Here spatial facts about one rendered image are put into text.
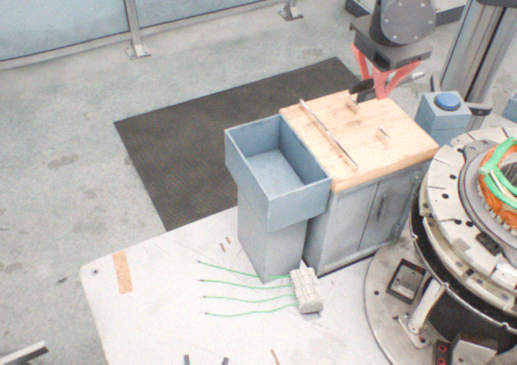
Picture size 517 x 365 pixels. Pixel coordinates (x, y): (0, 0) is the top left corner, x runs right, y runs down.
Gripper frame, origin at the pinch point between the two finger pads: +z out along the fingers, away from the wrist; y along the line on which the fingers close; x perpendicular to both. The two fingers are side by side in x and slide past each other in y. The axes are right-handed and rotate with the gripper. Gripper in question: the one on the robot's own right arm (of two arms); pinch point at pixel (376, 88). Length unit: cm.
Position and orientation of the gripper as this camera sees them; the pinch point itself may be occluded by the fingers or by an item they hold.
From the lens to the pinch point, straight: 76.0
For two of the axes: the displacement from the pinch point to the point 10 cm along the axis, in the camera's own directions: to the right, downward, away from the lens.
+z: -0.2, 6.5, 7.6
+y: 4.4, 6.9, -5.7
